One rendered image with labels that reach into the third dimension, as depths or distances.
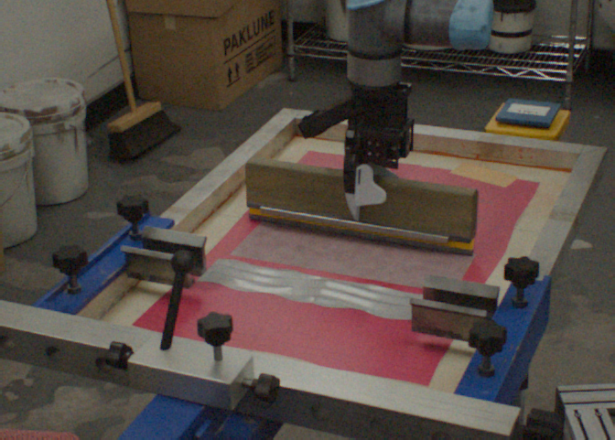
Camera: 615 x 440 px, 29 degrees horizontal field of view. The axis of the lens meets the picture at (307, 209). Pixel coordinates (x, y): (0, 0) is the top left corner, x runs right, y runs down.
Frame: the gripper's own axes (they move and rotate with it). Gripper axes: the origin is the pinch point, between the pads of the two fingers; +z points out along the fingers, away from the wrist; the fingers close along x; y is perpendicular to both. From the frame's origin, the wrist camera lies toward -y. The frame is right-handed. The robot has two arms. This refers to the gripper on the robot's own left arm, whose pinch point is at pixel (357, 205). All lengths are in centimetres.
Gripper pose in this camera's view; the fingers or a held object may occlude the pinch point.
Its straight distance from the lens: 174.4
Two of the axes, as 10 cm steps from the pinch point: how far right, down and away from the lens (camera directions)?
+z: 0.0, 8.9, 4.5
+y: 9.2, 1.7, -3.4
